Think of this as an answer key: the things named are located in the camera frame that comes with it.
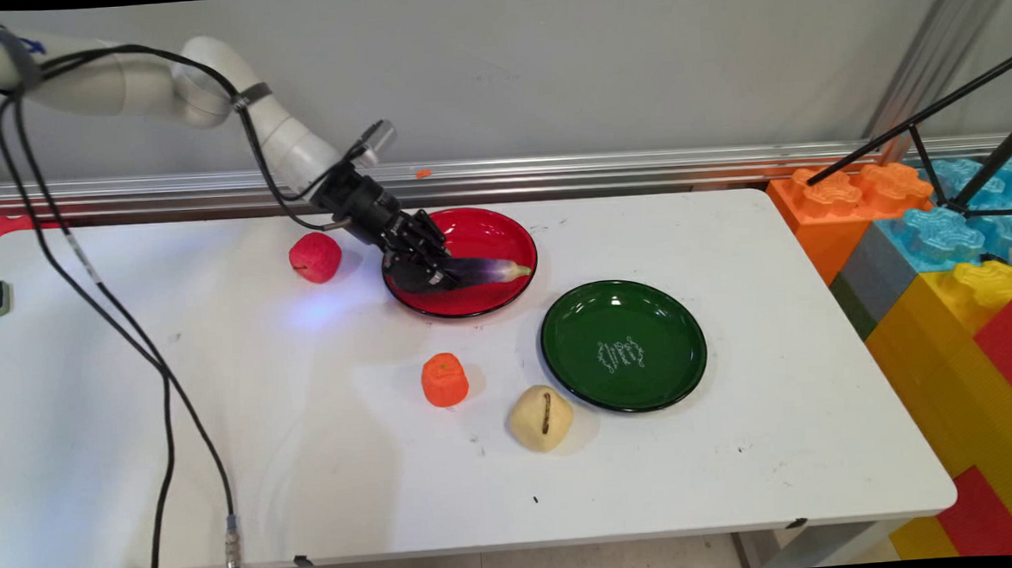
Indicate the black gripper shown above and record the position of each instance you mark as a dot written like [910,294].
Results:
[368,206]

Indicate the purple toy eggplant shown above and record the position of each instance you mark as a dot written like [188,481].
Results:
[492,271]

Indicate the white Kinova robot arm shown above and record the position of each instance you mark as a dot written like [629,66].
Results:
[114,84]

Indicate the red plate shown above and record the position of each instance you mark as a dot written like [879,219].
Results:
[486,233]

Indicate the red toy apple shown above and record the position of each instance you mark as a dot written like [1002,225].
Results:
[316,258]

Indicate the orange toy fruit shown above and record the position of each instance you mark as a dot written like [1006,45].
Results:
[444,381]

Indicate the pale yellow toy potato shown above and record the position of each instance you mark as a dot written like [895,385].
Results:
[530,421]

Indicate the green plate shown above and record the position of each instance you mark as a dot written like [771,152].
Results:
[620,313]

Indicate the black tape piece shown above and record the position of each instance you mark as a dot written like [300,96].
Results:
[797,523]
[303,560]

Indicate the orange giant building block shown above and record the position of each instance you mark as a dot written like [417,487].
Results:
[823,224]

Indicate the grey giant building block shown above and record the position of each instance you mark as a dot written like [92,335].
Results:
[874,278]

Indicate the white table leg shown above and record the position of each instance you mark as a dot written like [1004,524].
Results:
[797,547]

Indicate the black tripod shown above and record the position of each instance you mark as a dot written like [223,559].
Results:
[922,115]

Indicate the blue giant building block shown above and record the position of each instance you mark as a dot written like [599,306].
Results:
[945,235]

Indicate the yellow giant building block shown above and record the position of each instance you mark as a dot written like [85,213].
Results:
[935,365]

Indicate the low red giant building block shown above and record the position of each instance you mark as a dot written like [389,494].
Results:
[986,518]

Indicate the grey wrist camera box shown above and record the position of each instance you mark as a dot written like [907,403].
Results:
[375,142]

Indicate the aluminium rail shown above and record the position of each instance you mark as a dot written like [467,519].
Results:
[639,171]

